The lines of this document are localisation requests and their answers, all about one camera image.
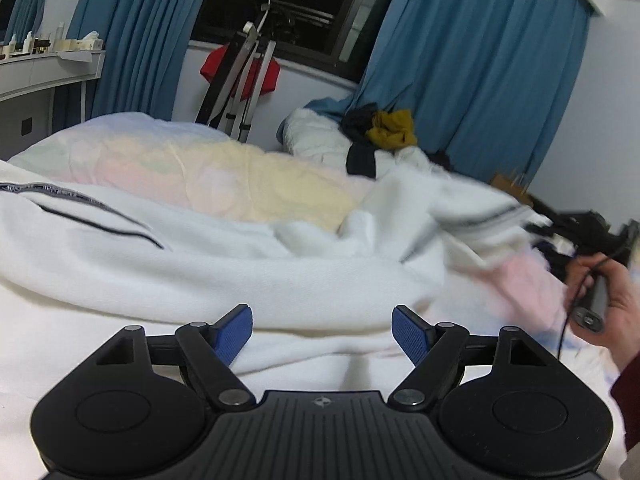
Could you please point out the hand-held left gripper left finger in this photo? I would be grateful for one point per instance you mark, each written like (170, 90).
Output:
(232, 334)

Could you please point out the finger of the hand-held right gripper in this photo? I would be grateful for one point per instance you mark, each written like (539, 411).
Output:
(539, 228)

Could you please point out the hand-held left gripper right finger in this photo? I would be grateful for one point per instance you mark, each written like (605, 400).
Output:
(410, 335)

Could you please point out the white garment with black stripes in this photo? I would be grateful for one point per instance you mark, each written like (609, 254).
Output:
(200, 260)

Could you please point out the person's right forearm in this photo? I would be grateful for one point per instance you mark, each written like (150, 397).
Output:
(630, 402)

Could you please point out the person's right hand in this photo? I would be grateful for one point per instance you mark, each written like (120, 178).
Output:
(622, 305)

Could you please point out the wooden box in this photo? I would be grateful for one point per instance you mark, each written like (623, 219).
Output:
(510, 187)

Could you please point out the pastel bed blanket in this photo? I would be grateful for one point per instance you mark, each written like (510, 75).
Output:
(225, 175)

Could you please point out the blue curtain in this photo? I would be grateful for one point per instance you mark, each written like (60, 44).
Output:
(145, 35)
(475, 70)

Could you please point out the mustard yellow garment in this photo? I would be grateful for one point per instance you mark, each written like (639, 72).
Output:
(392, 130)

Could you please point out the folded metal rack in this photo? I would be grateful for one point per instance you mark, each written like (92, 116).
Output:
(240, 85)

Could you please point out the red cloth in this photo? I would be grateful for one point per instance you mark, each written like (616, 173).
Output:
(215, 62)

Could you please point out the white dressing desk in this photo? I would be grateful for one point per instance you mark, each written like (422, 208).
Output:
(45, 70)

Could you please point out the white tissue box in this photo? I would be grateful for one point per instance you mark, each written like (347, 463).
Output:
(82, 42)

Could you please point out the row of small bottles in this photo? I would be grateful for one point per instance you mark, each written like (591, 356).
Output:
(30, 44)

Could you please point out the wall outlet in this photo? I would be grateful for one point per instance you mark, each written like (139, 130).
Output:
(26, 126)

